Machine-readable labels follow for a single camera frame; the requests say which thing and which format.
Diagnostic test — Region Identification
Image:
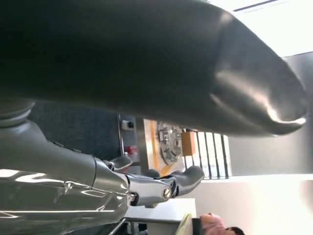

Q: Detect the person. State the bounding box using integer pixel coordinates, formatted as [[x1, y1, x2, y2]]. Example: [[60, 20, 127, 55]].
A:
[[192, 213, 246, 235]]

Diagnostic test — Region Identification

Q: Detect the silver metal part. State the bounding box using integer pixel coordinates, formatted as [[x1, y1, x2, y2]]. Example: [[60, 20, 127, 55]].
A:
[[156, 122, 183, 166]]

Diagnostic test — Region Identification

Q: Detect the white power strip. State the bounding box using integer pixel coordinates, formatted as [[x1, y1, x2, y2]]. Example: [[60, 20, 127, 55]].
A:
[[121, 119, 135, 131]]

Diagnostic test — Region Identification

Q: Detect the yellow tape on workbench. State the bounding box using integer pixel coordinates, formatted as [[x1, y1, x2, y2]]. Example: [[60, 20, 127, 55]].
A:
[[149, 120, 177, 177]]

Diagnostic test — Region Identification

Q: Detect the brown cardboard box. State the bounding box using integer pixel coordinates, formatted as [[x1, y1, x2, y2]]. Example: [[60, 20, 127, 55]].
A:
[[181, 131, 196, 157]]

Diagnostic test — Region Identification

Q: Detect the white desk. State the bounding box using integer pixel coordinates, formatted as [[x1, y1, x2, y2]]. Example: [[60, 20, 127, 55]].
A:
[[124, 198, 197, 235]]

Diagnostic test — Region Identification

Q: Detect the dark window frame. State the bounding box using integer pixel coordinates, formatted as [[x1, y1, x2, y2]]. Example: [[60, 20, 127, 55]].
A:
[[183, 131, 232, 180]]

